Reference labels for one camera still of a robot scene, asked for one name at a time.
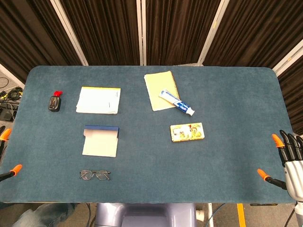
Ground yellow floor tape strip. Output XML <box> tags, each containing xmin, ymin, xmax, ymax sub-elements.
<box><xmin>237</xmin><ymin>203</ymin><xmax>246</xmax><ymax>227</ymax></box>

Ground white blue toothpaste tube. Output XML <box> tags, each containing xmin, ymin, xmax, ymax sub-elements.
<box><xmin>158</xmin><ymin>89</ymin><xmax>196</xmax><ymax>117</ymax></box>

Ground blue felt table mat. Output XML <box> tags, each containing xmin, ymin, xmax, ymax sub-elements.
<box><xmin>0</xmin><ymin>65</ymin><xmax>296</xmax><ymax>204</ymax></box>

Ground blue folding glasses case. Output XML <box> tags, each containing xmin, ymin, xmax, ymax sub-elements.
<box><xmin>82</xmin><ymin>125</ymin><xmax>120</xmax><ymax>158</ymax></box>

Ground grey-blue robot torso base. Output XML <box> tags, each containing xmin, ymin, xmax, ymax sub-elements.
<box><xmin>94</xmin><ymin>202</ymin><xmax>197</xmax><ymax>227</ymax></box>

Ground yellow printed flat box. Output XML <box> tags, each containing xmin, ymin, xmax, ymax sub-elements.
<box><xmin>169</xmin><ymin>122</ymin><xmax>205</xmax><ymax>142</ymax></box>

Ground white screen frame post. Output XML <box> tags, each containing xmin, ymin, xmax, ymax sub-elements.
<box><xmin>136</xmin><ymin>0</ymin><xmax>147</xmax><ymax>66</ymax></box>
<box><xmin>272</xmin><ymin>39</ymin><xmax>303</xmax><ymax>77</ymax></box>
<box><xmin>50</xmin><ymin>0</ymin><xmax>89</xmax><ymax>66</ymax></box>
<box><xmin>197</xmin><ymin>0</ymin><xmax>229</xmax><ymax>66</ymax></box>
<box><xmin>0</xmin><ymin>63</ymin><xmax>26</xmax><ymax>88</ymax></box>

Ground yellow black floor cables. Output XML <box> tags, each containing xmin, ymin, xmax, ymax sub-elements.
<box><xmin>0</xmin><ymin>86</ymin><xmax>24</xmax><ymax>100</ymax></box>

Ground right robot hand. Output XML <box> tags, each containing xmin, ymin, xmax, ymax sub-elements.
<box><xmin>257</xmin><ymin>129</ymin><xmax>303</xmax><ymax>203</ymax></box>

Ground black floor power box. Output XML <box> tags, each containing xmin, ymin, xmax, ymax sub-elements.
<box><xmin>0</xmin><ymin>106</ymin><xmax>18</xmax><ymax>122</ymax></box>

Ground blue denim jeans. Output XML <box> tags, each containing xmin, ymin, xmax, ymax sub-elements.
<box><xmin>11</xmin><ymin>203</ymin><xmax>78</xmax><ymax>227</ymax></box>

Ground black table edge bracket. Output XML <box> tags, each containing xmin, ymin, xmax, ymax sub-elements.
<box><xmin>250</xmin><ymin>202</ymin><xmax>279</xmax><ymax>207</ymax></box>

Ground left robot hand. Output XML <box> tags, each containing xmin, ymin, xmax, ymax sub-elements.
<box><xmin>0</xmin><ymin>126</ymin><xmax>23</xmax><ymax>183</ymax></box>

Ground dark brown pleated curtain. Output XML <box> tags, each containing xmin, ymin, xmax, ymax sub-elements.
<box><xmin>277</xmin><ymin>62</ymin><xmax>303</xmax><ymax>135</ymax></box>
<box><xmin>203</xmin><ymin>0</ymin><xmax>303</xmax><ymax>69</ymax></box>
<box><xmin>0</xmin><ymin>0</ymin><xmax>82</xmax><ymax>83</ymax></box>
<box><xmin>145</xmin><ymin>0</ymin><xmax>221</xmax><ymax>66</ymax></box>
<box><xmin>59</xmin><ymin>0</ymin><xmax>142</xmax><ymax>66</ymax></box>

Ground thin metal frame eyeglasses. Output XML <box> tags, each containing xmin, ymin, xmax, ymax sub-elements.
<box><xmin>79</xmin><ymin>169</ymin><xmax>111</xmax><ymax>182</ymax></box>

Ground white notepad yellow edge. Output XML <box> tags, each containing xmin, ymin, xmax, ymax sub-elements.
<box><xmin>75</xmin><ymin>86</ymin><xmax>121</xmax><ymax>115</ymax></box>

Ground black bottle red cap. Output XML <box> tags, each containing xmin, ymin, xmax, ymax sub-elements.
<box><xmin>48</xmin><ymin>90</ymin><xmax>63</xmax><ymax>112</ymax></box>

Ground blue floor cable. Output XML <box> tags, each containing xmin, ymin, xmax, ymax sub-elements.
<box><xmin>208</xmin><ymin>203</ymin><xmax>226</xmax><ymax>227</ymax></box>

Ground white table leg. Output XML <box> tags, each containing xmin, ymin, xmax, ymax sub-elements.
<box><xmin>207</xmin><ymin>202</ymin><xmax>215</xmax><ymax>227</ymax></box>

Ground yellow spiral notebook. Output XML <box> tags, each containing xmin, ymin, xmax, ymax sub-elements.
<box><xmin>144</xmin><ymin>70</ymin><xmax>181</xmax><ymax>112</ymax></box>

